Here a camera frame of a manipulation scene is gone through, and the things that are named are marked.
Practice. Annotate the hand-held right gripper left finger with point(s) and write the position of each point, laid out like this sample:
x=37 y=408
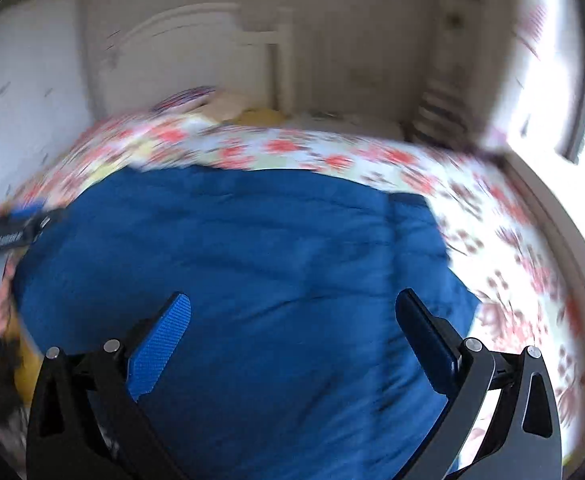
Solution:
x=162 y=345

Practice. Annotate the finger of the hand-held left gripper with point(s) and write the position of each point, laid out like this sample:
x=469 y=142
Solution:
x=47 y=221

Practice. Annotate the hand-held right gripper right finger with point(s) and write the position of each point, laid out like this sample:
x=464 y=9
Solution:
x=422 y=340

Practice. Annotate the blue quilted blanket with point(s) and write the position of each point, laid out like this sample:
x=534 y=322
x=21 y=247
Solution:
x=252 y=260

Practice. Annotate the person's left hand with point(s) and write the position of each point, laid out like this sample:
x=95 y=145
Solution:
x=5 y=305

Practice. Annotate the yellow cloth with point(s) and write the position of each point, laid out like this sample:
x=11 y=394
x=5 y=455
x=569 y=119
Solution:
x=27 y=360

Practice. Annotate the floral bed sheet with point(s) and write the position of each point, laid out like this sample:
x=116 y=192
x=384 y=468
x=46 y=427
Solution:
x=512 y=270

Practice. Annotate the striped pillow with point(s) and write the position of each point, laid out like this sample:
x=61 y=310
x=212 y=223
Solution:
x=185 y=99

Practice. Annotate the cream headboard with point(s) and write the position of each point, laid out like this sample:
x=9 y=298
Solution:
x=182 y=55

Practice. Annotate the cream pillow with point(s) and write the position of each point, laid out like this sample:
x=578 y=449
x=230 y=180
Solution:
x=227 y=105

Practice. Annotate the dark blurred stack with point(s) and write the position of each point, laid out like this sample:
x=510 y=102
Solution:
x=440 y=115

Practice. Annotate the window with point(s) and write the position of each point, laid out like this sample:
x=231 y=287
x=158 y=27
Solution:
x=567 y=110

